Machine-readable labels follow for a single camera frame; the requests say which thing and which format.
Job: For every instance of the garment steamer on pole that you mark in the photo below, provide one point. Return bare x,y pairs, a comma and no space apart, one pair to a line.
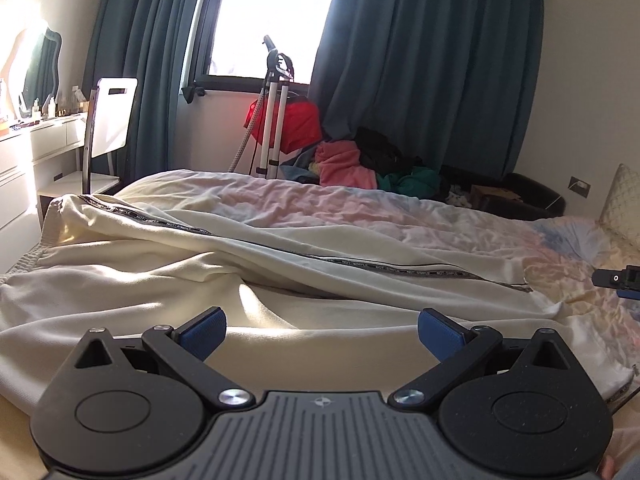
270,108

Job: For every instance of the right teal curtain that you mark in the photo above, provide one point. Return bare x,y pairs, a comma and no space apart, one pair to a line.
449,81

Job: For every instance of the black sofa bench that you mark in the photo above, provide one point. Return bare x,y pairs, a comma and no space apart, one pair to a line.
512,197

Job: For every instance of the white dresser with drawers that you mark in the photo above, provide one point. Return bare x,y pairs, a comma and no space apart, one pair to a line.
31,159

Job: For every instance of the white and black chair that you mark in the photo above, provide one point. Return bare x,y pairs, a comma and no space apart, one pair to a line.
106,131

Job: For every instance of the person's hand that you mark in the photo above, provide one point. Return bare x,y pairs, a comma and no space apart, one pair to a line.
608,468

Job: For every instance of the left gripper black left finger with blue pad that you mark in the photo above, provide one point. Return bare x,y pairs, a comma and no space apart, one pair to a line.
181,354

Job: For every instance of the beige quilted pillow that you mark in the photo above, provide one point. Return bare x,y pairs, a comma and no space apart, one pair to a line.
620,213

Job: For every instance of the black clothes pile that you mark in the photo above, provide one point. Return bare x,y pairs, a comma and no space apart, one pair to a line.
382,156

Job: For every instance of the dark window frame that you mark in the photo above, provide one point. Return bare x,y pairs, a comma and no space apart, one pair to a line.
234,36

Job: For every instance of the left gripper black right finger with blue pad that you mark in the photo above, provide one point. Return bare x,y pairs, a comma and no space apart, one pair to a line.
462,355

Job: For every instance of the teal curtain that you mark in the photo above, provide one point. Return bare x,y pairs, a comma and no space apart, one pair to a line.
145,40
449,81

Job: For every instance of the pink clothes pile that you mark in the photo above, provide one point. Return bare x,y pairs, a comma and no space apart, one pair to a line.
339,165

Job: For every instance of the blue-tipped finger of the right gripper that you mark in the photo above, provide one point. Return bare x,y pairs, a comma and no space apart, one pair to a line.
628,294

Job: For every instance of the green clothes heap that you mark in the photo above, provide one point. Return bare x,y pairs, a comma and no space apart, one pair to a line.
421,182

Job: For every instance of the left teal curtain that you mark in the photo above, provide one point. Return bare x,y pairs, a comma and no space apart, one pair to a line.
145,40

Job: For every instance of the pastel pink bed sheet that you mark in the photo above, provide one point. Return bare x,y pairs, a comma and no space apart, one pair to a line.
400,219

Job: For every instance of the cream zip-up sweat garment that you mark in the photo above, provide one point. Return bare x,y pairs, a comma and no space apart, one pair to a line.
200,269

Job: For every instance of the wavy frame vanity mirror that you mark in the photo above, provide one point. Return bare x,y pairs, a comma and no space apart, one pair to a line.
30,72

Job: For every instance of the red cloth on steamer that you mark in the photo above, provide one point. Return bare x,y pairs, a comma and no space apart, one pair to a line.
301,126

